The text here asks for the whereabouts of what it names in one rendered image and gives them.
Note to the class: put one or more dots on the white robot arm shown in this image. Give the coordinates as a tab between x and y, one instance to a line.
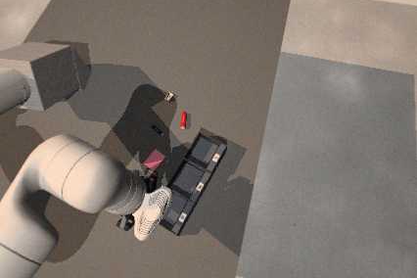
78	173

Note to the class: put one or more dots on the dark grey rack of three bins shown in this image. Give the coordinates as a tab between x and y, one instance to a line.
191	179

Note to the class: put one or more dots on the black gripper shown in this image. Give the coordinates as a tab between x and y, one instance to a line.
150	177

